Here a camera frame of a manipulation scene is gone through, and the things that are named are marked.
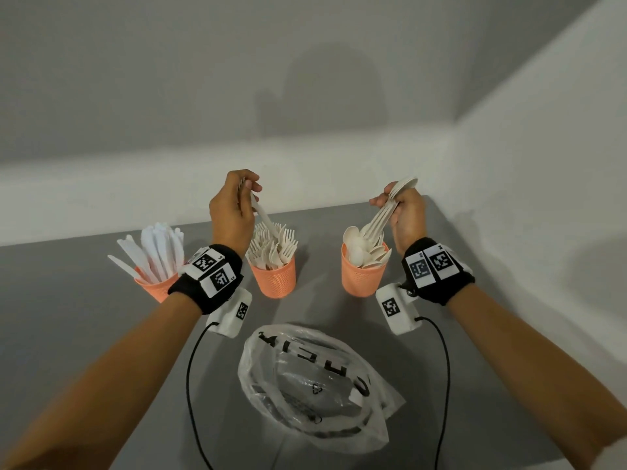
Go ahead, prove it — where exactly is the person's left hand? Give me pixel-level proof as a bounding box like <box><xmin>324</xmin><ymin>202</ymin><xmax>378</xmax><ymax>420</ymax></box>
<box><xmin>209</xmin><ymin>169</ymin><xmax>263</xmax><ymax>258</ymax></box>

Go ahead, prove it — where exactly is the person's right hand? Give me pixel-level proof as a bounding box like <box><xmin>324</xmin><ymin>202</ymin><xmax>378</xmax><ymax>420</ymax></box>
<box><xmin>368</xmin><ymin>181</ymin><xmax>428</xmax><ymax>258</ymax></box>

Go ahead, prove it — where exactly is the white plastic spoon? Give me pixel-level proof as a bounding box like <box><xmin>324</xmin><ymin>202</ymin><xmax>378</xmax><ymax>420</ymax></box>
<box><xmin>366</xmin><ymin>200</ymin><xmax>398</xmax><ymax>246</ymax></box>
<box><xmin>362</xmin><ymin>177</ymin><xmax>419</xmax><ymax>240</ymax></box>

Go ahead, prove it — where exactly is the white plastic fork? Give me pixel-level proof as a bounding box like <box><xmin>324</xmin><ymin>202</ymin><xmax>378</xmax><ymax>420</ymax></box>
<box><xmin>238</xmin><ymin>178</ymin><xmax>283</xmax><ymax>240</ymax></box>

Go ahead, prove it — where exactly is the bunch of white plastic forks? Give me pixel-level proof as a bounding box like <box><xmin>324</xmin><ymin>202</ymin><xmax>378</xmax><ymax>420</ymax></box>
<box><xmin>244</xmin><ymin>221</ymin><xmax>298</xmax><ymax>271</ymax></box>

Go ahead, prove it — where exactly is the bunch of white plastic spoons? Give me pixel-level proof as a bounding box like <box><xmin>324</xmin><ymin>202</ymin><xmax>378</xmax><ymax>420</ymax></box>
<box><xmin>342</xmin><ymin>225</ymin><xmax>393</xmax><ymax>269</ymax></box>

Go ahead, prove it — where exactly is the bunch of white plastic knives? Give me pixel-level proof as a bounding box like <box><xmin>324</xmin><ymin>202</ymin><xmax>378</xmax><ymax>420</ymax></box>
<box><xmin>107</xmin><ymin>222</ymin><xmax>185</xmax><ymax>285</ymax></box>

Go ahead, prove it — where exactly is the orange mesh cup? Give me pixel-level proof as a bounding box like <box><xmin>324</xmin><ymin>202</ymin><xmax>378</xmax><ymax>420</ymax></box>
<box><xmin>340</xmin><ymin>242</ymin><xmax>391</xmax><ymax>298</ymax></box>
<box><xmin>133</xmin><ymin>266</ymin><xmax>180</xmax><ymax>304</ymax></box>
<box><xmin>249</xmin><ymin>257</ymin><xmax>297</xmax><ymax>300</ymax></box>

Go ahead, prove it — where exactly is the clear plastic bag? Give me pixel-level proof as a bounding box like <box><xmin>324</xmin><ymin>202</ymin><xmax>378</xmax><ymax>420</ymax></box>
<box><xmin>237</xmin><ymin>323</ymin><xmax>406</xmax><ymax>455</ymax></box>

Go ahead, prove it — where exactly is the person's left forearm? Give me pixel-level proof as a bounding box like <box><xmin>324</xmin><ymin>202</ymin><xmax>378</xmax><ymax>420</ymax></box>
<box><xmin>0</xmin><ymin>292</ymin><xmax>202</xmax><ymax>470</ymax></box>

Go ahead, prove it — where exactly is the person's right forearm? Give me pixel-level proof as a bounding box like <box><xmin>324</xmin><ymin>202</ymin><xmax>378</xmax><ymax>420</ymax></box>
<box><xmin>446</xmin><ymin>283</ymin><xmax>627</xmax><ymax>465</ymax></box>

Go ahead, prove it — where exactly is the black marker wristband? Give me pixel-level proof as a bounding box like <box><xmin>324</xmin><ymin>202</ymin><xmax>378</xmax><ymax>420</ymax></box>
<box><xmin>401</xmin><ymin>237</ymin><xmax>476</xmax><ymax>307</ymax></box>
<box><xmin>168</xmin><ymin>244</ymin><xmax>244</xmax><ymax>315</ymax></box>

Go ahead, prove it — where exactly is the white shirt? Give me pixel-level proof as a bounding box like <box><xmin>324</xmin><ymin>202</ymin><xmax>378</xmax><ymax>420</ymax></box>
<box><xmin>590</xmin><ymin>435</ymin><xmax>627</xmax><ymax>470</ymax></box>

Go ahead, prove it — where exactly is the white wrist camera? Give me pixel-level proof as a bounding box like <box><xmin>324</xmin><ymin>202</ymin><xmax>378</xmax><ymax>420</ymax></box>
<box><xmin>205</xmin><ymin>287</ymin><xmax>253</xmax><ymax>338</ymax></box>
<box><xmin>376</xmin><ymin>283</ymin><xmax>423</xmax><ymax>336</ymax></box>

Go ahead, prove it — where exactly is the black camera cable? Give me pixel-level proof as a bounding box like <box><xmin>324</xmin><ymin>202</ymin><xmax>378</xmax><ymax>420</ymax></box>
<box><xmin>185</xmin><ymin>321</ymin><xmax>220</xmax><ymax>470</ymax></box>
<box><xmin>415</xmin><ymin>316</ymin><xmax>451</xmax><ymax>470</ymax></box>

